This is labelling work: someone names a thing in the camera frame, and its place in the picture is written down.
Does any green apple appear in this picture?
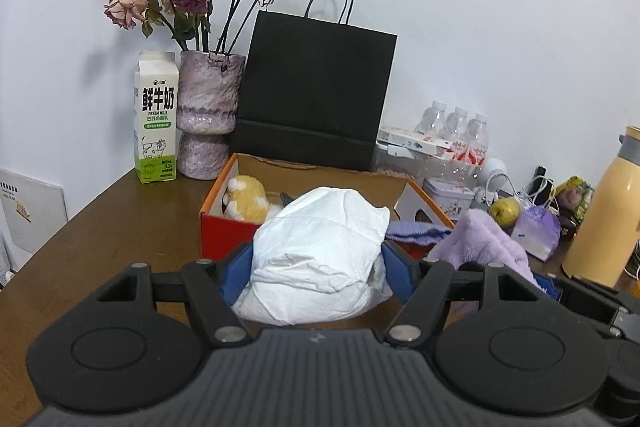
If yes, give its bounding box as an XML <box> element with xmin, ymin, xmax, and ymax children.
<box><xmin>488</xmin><ymin>197</ymin><xmax>521</xmax><ymax>230</ymax></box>

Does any left water bottle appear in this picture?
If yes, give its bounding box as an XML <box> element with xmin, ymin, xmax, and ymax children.
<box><xmin>414</xmin><ymin>101</ymin><xmax>446</xmax><ymax>139</ymax></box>

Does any purple tissue pack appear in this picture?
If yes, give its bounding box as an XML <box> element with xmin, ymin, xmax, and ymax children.
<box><xmin>511</xmin><ymin>205</ymin><xmax>561</xmax><ymax>261</ymax></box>

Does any white tin box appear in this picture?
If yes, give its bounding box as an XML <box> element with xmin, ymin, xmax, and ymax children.
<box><xmin>423</xmin><ymin>178</ymin><xmax>474</xmax><ymax>221</ymax></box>

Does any white cloth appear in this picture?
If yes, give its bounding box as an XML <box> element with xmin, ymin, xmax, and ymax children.
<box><xmin>232</xmin><ymin>186</ymin><xmax>393</xmax><ymax>326</ymax></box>

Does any right water bottle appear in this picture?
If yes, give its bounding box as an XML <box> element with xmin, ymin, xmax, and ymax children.
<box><xmin>464</xmin><ymin>113</ymin><xmax>489</xmax><ymax>167</ymax></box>

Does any red cardboard box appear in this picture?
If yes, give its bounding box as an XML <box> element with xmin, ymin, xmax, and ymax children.
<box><xmin>200</xmin><ymin>154</ymin><xmax>454</xmax><ymax>260</ymax></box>

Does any purple fluffy headband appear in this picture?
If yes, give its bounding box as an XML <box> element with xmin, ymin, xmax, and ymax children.
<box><xmin>427</xmin><ymin>209</ymin><xmax>540</xmax><ymax>289</ymax></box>

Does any white green milk carton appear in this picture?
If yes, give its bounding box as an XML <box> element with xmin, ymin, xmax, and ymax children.
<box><xmin>134</xmin><ymin>51</ymin><xmax>179</xmax><ymax>184</ymax></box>

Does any flat white red box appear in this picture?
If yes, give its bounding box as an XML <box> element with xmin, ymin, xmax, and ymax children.
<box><xmin>376</xmin><ymin>126</ymin><xmax>454</xmax><ymax>156</ymax></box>

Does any yellow thermos jug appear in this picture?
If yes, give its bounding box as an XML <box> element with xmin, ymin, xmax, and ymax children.
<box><xmin>562</xmin><ymin>126</ymin><xmax>640</xmax><ymax>287</ymax></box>

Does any yellow white plush toy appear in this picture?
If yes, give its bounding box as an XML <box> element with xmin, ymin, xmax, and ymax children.
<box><xmin>222</xmin><ymin>176</ymin><xmax>282</xmax><ymax>225</ymax></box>

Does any colourful snack packet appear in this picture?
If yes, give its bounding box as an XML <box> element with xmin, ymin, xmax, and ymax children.
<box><xmin>554</xmin><ymin>176</ymin><xmax>594</xmax><ymax>225</ymax></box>

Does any middle water bottle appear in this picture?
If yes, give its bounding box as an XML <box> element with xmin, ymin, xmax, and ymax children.
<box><xmin>442</xmin><ymin>106</ymin><xmax>469</xmax><ymax>160</ymax></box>

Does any water bottle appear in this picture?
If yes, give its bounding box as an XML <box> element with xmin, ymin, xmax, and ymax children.
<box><xmin>442</xmin><ymin>106</ymin><xmax>469</xmax><ymax>160</ymax></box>
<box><xmin>464</xmin><ymin>113</ymin><xmax>489</xmax><ymax>167</ymax></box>
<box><xmin>414</xmin><ymin>101</ymin><xmax>446</xmax><ymax>139</ymax></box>

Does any white charger with cable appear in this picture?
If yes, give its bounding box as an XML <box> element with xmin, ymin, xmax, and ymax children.
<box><xmin>471</xmin><ymin>158</ymin><xmax>554</xmax><ymax>210</ymax></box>

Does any black paper bag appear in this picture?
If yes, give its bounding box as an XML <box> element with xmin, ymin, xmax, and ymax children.
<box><xmin>230</xmin><ymin>0</ymin><xmax>397</xmax><ymax>171</ymax></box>

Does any white board on floor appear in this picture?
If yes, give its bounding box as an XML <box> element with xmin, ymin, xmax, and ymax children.
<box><xmin>1</xmin><ymin>169</ymin><xmax>68</xmax><ymax>271</ymax></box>

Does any purple textured vase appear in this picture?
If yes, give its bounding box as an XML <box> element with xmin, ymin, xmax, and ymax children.
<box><xmin>177</xmin><ymin>51</ymin><xmax>245</xmax><ymax>180</ymax></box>

